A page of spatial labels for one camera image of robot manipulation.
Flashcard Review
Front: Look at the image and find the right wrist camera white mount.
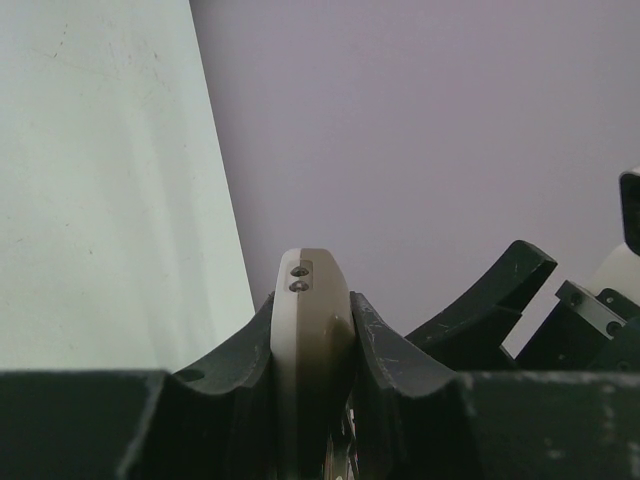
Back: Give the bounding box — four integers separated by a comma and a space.
587, 165, 639, 304

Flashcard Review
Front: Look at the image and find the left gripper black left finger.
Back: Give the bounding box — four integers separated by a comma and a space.
1, 301, 276, 479

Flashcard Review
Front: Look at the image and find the white remote control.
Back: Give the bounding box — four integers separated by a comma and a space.
270, 248, 356, 479

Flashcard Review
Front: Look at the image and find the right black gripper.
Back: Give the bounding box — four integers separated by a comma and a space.
406, 240, 639, 373

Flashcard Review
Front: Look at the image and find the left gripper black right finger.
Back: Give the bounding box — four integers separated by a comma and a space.
351, 293, 639, 479

